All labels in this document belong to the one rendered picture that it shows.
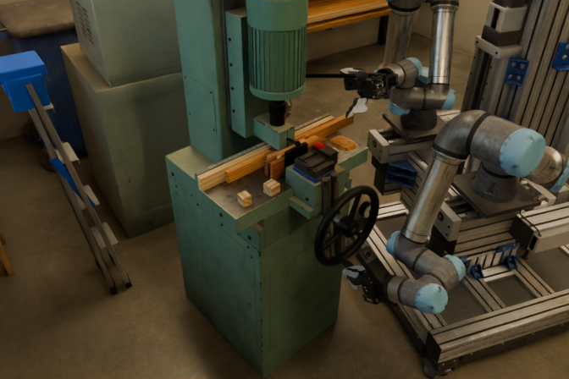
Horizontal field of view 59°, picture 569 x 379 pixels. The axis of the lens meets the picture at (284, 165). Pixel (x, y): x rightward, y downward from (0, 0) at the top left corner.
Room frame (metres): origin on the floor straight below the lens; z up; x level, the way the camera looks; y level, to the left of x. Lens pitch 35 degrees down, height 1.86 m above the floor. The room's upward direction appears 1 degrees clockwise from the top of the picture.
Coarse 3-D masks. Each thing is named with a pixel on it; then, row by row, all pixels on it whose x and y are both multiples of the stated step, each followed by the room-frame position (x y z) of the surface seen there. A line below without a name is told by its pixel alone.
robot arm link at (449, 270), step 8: (424, 256) 1.00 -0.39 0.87; (432, 256) 0.99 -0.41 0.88; (448, 256) 1.00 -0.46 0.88; (416, 264) 0.99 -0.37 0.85; (424, 264) 0.98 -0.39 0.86; (432, 264) 0.97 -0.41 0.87; (440, 264) 0.97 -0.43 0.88; (448, 264) 0.96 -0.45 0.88; (456, 264) 0.97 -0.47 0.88; (424, 272) 0.96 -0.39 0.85; (432, 272) 0.94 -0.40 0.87; (440, 272) 0.94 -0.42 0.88; (448, 272) 0.94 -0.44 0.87; (456, 272) 0.94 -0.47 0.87; (464, 272) 0.96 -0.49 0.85; (440, 280) 0.91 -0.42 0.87; (448, 280) 0.92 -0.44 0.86; (456, 280) 0.93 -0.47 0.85; (448, 288) 0.91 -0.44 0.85
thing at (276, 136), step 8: (256, 120) 1.47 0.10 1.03; (264, 120) 1.46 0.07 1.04; (256, 128) 1.47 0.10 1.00; (264, 128) 1.44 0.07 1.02; (272, 128) 1.41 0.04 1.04; (280, 128) 1.42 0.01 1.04; (288, 128) 1.42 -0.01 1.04; (264, 136) 1.44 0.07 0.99; (272, 136) 1.41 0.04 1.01; (280, 136) 1.39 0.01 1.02; (288, 136) 1.41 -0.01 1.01; (272, 144) 1.41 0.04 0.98; (280, 144) 1.39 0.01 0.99; (288, 144) 1.41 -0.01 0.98
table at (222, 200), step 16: (352, 160) 1.46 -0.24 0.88; (256, 176) 1.33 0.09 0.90; (208, 192) 1.24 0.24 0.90; (224, 192) 1.24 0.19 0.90; (256, 192) 1.25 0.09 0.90; (288, 192) 1.26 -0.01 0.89; (208, 208) 1.22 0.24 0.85; (224, 208) 1.16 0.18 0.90; (240, 208) 1.17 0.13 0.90; (256, 208) 1.17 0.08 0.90; (272, 208) 1.21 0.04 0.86; (304, 208) 1.21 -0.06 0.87; (320, 208) 1.22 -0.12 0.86; (240, 224) 1.13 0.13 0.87
